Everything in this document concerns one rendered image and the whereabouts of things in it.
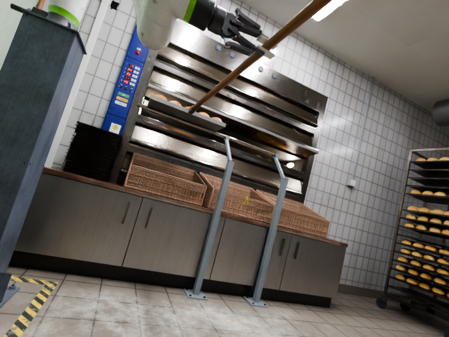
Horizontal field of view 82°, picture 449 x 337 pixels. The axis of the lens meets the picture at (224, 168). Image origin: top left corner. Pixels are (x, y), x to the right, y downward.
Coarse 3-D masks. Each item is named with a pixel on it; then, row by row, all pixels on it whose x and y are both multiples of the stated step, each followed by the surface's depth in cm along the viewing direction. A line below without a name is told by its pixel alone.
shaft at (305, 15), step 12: (324, 0) 61; (300, 12) 68; (312, 12) 65; (288, 24) 73; (300, 24) 70; (276, 36) 79; (252, 60) 94; (240, 72) 105; (204, 96) 144; (192, 108) 168
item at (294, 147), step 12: (168, 96) 218; (180, 96) 218; (204, 108) 226; (228, 120) 239; (240, 120) 238; (252, 132) 254; (264, 132) 248; (276, 144) 270; (288, 144) 264; (300, 144) 262
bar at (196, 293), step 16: (160, 112) 189; (208, 128) 203; (224, 176) 184; (224, 192) 182; (272, 224) 198; (208, 240) 178; (272, 240) 196; (208, 256) 177; (256, 288) 193; (256, 304) 186
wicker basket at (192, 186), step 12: (132, 156) 197; (144, 156) 218; (132, 168) 171; (144, 168) 173; (156, 168) 219; (168, 168) 223; (180, 168) 228; (132, 180) 208; (156, 180) 176; (168, 180) 179; (180, 180) 182; (192, 180) 229; (156, 192) 176; (168, 192) 179; (180, 192) 222; (192, 192) 185; (204, 192) 188
